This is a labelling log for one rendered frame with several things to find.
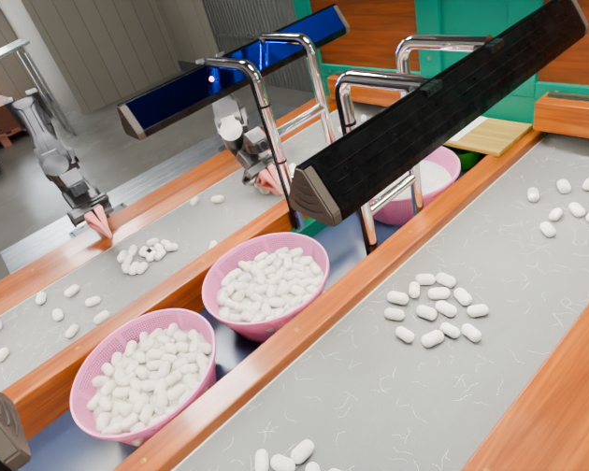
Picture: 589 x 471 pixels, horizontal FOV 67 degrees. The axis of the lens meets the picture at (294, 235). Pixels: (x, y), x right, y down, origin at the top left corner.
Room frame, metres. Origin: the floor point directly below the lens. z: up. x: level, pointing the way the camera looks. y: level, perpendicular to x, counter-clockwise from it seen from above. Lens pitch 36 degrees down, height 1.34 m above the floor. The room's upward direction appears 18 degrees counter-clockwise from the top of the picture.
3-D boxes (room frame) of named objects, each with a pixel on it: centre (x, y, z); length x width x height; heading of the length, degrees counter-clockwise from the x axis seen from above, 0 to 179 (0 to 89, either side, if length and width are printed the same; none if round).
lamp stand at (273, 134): (1.01, -0.05, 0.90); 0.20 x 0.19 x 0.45; 120
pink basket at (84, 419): (0.56, 0.32, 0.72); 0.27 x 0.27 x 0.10
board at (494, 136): (1.04, -0.49, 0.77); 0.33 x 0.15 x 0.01; 30
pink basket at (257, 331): (0.70, 0.08, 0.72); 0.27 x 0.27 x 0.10
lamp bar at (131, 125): (1.08, -0.01, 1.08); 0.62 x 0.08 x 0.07; 120
